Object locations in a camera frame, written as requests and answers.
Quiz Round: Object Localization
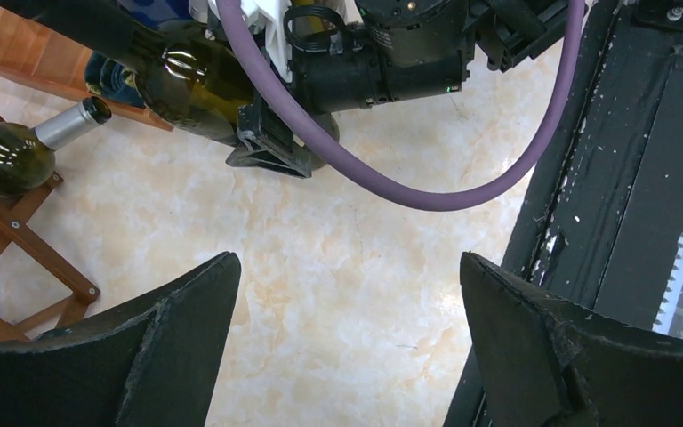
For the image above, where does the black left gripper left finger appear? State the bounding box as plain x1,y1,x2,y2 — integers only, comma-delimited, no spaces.
0,252,241,426

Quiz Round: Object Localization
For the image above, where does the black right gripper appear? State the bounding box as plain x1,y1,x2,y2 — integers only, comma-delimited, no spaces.
226,0,569,179

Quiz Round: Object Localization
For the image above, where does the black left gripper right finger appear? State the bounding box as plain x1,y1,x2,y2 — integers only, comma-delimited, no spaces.
460,252,683,426

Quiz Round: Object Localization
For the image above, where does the green bottle black neck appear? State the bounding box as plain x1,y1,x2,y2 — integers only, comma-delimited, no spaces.
0,0,342,172

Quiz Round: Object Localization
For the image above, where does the green bottle rack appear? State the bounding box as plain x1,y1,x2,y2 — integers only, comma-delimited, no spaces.
0,96,112,197

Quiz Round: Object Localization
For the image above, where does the black coiled item left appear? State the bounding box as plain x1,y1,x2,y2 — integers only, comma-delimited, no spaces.
84,52,145,109

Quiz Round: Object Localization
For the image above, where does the wooden compartment tray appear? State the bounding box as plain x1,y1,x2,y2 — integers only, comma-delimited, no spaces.
0,6,174,132

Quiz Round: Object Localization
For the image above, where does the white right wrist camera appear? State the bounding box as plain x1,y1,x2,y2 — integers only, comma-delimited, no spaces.
189,0,293,84

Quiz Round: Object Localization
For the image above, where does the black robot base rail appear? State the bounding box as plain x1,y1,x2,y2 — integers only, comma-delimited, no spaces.
442,0,683,427

